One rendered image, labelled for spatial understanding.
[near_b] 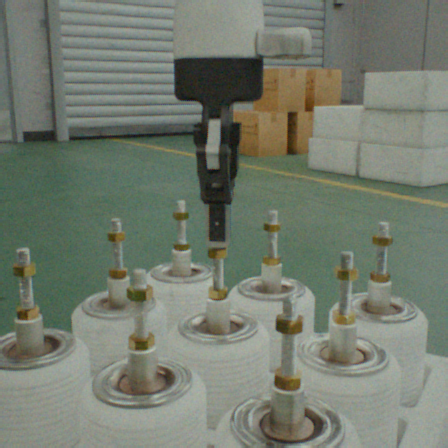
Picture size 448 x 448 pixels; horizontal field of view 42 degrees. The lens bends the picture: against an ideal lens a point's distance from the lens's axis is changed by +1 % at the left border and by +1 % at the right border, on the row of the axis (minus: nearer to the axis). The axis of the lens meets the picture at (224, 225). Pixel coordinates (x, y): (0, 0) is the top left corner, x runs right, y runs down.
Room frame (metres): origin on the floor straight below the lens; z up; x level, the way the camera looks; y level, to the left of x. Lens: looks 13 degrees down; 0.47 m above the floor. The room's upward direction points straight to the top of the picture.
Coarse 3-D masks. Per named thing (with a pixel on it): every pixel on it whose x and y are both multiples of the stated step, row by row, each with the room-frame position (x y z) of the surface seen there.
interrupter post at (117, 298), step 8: (112, 280) 0.55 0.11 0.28; (120, 280) 0.55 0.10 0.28; (128, 280) 0.56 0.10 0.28; (112, 288) 0.55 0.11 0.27; (120, 288) 0.55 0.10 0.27; (112, 296) 0.55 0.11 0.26; (120, 296) 0.55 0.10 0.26; (112, 304) 0.55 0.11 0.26; (120, 304) 0.55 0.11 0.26; (128, 304) 0.56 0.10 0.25
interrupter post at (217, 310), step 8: (208, 304) 0.50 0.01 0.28; (216, 304) 0.49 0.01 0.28; (224, 304) 0.49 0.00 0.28; (208, 312) 0.50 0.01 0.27; (216, 312) 0.49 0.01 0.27; (224, 312) 0.49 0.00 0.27; (208, 320) 0.50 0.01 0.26; (216, 320) 0.49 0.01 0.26; (224, 320) 0.49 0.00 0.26; (208, 328) 0.50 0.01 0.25; (216, 328) 0.49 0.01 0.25; (224, 328) 0.49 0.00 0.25
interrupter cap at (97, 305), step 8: (96, 296) 0.58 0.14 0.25; (104, 296) 0.58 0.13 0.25; (88, 304) 0.55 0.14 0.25; (96, 304) 0.56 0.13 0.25; (104, 304) 0.56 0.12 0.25; (152, 304) 0.55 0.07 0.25; (88, 312) 0.53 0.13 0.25; (96, 312) 0.53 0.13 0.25; (104, 312) 0.53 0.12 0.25; (112, 312) 0.53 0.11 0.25; (120, 312) 0.53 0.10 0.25; (128, 312) 0.53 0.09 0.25
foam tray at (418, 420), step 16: (432, 368) 0.56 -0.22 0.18; (432, 384) 0.53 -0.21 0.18; (432, 400) 0.50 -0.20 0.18; (400, 416) 0.47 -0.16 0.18; (416, 416) 0.47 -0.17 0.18; (432, 416) 0.47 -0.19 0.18; (208, 432) 0.44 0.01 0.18; (400, 432) 0.47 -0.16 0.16; (416, 432) 0.44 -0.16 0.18; (432, 432) 0.44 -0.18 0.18
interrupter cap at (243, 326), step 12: (192, 312) 0.53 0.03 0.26; (204, 312) 0.53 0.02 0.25; (240, 312) 0.53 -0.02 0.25; (180, 324) 0.50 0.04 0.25; (192, 324) 0.50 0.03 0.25; (204, 324) 0.51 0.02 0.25; (240, 324) 0.50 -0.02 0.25; (252, 324) 0.50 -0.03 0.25; (192, 336) 0.47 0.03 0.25; (204, 336) 0.48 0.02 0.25; (216, 336) 0.48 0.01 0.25; (228, 336) 0.48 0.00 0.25; (240, 336) 0.47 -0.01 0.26; (252, 336) 0.48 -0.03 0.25
